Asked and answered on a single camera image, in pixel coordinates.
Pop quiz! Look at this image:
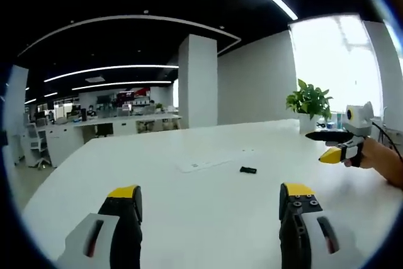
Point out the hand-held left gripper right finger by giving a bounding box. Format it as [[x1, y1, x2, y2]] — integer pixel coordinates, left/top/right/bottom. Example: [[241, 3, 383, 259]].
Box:
[[278, 182, 343, 269]]

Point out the large bright window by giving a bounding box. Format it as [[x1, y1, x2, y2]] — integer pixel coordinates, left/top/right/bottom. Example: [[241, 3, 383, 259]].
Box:
[[288, 13, 383, 119]]

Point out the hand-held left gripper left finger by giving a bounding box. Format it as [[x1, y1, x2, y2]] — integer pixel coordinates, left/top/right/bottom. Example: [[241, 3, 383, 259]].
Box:
[[56, 185, 143, 269]]

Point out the red wall banner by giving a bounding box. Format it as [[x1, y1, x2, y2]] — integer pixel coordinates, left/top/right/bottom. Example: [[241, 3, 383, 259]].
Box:
[[118, 87, 149, 100]]

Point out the green potted plant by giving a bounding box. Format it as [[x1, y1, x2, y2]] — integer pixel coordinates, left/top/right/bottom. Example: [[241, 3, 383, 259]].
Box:
[[285, 78, 334, 135]]

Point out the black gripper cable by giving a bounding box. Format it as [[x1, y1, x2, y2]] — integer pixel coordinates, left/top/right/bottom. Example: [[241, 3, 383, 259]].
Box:
[[371, 120, 403, 160]]

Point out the long white socket panel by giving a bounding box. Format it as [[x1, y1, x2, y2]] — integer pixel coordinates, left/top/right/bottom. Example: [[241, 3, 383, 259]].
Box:
[[175, 156, 234, 174]]

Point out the person's right hand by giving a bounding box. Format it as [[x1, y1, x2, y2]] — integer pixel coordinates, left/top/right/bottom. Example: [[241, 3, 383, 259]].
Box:
[[344, 138, 394, 175]]

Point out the white office chair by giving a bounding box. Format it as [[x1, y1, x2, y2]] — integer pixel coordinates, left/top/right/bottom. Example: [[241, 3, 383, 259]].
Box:
[[26, 122, 52, 169]]

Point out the white office desk row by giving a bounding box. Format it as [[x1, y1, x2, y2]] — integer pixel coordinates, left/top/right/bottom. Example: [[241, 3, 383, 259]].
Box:
[[47, 113, 183, 168]]

